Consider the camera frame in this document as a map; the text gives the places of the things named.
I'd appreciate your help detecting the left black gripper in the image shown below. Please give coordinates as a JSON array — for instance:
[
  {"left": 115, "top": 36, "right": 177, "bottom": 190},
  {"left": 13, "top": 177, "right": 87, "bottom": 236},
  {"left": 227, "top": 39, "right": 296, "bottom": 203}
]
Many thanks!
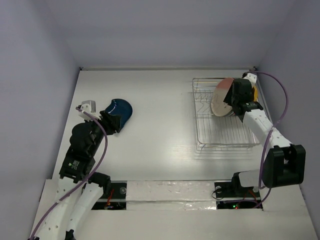
[{"left": 85, "top": 109, "right": 121, "bottom": 154}]

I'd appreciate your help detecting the dark blue plate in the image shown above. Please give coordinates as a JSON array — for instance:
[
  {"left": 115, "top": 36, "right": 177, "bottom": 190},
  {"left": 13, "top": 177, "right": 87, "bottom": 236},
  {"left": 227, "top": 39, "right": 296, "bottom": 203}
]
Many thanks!
[{"left": 105, "top": 98, "right": 133, "bottom": 130}]

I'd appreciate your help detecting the pink and cream plate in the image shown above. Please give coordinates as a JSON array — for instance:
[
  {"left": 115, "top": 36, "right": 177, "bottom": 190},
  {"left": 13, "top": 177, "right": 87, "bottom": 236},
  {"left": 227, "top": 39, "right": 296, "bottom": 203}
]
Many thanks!
[{"left": 211, "top": 77, "right": 234, "bottom": 117}]

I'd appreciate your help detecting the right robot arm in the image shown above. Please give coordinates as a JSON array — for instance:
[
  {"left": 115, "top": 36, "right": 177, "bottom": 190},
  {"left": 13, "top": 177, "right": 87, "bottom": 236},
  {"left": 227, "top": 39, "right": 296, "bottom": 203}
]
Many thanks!
[{"left": 224, "top": 74, "right": 306, "bottom": 196}]

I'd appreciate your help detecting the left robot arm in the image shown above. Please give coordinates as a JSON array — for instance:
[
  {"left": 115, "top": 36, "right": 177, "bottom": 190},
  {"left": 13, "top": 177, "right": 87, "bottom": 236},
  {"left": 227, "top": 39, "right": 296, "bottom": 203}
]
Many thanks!
[{"left": 29, "top": 104, "right": 133, "bottom": 240}]

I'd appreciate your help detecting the yellow plate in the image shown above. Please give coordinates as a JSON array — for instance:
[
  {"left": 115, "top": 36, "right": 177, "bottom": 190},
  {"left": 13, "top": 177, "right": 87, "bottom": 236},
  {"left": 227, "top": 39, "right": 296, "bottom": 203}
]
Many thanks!
[{"left": 251, "top": 85, "right": 259, "bottom": 102}]

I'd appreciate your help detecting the silver foil strip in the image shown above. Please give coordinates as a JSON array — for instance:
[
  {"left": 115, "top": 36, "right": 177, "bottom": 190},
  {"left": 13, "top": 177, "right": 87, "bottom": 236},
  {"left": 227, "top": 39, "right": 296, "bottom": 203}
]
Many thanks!
[{"left": 125, "top": 180, "right": 217, "bottom": 211}]

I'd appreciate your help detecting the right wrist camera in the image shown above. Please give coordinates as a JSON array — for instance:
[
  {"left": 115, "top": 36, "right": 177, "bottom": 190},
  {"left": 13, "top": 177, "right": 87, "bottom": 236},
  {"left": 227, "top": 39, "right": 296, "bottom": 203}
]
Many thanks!
[{"left": 242, "top": 72, "right": 258, "bottom": 86}]

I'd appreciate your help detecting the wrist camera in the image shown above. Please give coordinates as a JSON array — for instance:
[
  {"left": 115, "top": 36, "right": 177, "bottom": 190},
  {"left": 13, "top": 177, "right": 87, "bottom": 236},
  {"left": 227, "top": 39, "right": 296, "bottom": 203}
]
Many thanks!
[
  {"left": 242, "top": 72, "right": 258, "bottom": 86},
  {"left": 76, "top": 100, "right": 98, "bottom": 121}
]

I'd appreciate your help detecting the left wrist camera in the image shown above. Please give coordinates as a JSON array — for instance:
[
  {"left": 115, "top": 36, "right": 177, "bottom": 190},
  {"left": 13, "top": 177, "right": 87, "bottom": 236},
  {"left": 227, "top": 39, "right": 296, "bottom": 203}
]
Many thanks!
[{"left": 76, "top": 100, "right": 98, "bottom": 121}]

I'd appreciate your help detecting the wire dish rack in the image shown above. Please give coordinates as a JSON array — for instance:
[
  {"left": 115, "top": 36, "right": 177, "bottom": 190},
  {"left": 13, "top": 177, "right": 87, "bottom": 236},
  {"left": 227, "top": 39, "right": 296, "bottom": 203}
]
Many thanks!
[{"left": 192, "top": 77, "right": 260, "bottom": 151}]

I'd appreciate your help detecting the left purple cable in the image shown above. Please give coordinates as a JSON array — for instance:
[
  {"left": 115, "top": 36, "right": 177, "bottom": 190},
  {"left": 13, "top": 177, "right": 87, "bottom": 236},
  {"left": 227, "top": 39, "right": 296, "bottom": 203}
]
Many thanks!
[{"left": 28, "top": 107, "right": 109, "bottom": 240}]

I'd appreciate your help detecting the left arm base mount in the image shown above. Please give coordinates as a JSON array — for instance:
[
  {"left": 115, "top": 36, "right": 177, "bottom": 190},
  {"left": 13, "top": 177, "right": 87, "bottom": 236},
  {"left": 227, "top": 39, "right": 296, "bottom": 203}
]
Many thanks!
[{"left": 92, "top": 181, "right": 127, "bottom": 211}]

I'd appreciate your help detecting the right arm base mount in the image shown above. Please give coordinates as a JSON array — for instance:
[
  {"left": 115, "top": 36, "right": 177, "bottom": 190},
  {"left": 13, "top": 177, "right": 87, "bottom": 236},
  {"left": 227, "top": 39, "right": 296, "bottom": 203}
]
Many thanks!
[{"left": 211, "top": 181, "right": 262, "bottom": 210}]

